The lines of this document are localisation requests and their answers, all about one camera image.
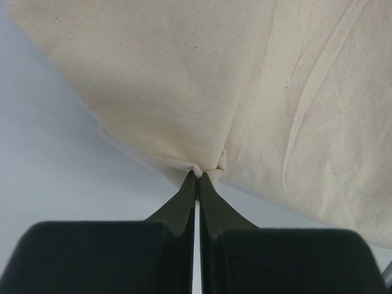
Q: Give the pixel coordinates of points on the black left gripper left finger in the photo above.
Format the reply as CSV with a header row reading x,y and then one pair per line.
x,y
154,255

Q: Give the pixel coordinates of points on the beige cloth mat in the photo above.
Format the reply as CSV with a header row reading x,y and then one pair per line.
x,y
287,100

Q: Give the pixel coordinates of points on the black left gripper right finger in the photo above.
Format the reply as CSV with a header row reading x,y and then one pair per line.
x,y
240,257

